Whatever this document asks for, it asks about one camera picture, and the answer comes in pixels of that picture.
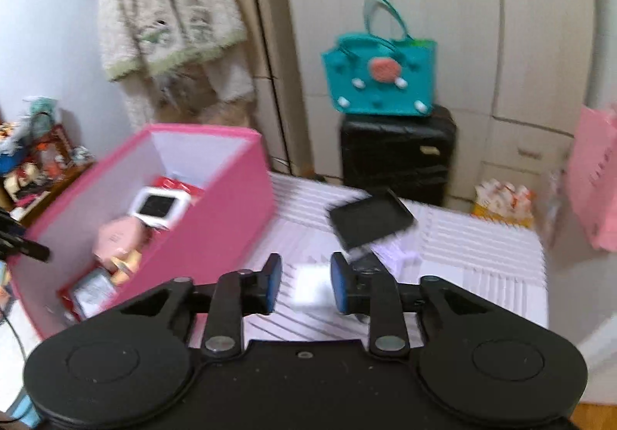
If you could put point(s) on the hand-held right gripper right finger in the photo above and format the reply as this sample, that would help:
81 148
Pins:
340 286

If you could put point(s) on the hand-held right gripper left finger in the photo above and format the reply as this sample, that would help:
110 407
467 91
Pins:
274 281

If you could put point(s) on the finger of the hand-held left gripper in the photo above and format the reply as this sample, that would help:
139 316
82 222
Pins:
29 247

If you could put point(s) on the black square tray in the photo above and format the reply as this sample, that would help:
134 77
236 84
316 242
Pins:
371 218

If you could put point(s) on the pink storage box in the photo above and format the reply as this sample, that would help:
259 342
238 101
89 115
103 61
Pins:
217 218

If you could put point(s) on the pink rounded case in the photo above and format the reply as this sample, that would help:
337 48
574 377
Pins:
118 237

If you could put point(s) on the white pocket router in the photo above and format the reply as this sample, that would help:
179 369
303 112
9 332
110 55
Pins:
156 208

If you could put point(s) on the white plastic piece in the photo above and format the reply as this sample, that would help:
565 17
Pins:
400 256

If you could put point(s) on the grey flat packet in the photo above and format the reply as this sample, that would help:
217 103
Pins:
94 295

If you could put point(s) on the yellow small item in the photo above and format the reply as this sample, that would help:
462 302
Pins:
127 266

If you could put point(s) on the cluttered wooden side shelf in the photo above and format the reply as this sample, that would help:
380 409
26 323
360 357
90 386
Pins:
33 145

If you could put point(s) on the black suitcase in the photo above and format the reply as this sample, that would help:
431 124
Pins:
395 155

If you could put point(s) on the striped bedsheet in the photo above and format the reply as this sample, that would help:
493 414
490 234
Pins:
482 266

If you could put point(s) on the red cloth with glasses print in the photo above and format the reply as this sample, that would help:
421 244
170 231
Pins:
168 182

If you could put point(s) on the teal felt handbag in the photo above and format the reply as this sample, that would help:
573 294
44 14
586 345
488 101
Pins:
381 87

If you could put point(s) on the pink shopping bag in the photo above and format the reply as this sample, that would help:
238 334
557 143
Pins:
595 179

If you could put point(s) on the white fleece jacket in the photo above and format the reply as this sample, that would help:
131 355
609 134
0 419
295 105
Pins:
164 1

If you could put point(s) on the beige wardrobe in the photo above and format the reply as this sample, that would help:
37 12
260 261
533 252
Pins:
482 25

